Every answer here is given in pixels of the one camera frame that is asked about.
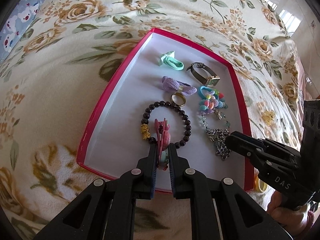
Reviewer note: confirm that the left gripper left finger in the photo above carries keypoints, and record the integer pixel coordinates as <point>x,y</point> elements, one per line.
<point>106,209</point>

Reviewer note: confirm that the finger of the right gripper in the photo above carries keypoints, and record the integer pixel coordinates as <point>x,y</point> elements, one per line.
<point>255,152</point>

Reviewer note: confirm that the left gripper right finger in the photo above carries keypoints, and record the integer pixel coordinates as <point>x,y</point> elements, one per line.
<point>219,209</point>

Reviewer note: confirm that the pink decorated hair clip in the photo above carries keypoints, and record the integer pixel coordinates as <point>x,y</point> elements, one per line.
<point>163,141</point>

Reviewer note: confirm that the green face wrist watch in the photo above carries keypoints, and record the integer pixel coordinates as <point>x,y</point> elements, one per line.
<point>205,75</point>

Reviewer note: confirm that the right hand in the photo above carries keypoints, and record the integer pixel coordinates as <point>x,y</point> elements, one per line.
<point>296,223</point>

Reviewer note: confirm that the yellow translucent hair clip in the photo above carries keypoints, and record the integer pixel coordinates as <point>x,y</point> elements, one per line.
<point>268,117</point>

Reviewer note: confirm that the floral bed blanket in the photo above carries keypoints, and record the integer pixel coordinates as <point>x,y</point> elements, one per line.
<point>56,73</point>

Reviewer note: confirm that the blue bear print pillow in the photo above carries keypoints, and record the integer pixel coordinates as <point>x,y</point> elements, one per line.
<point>17,23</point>

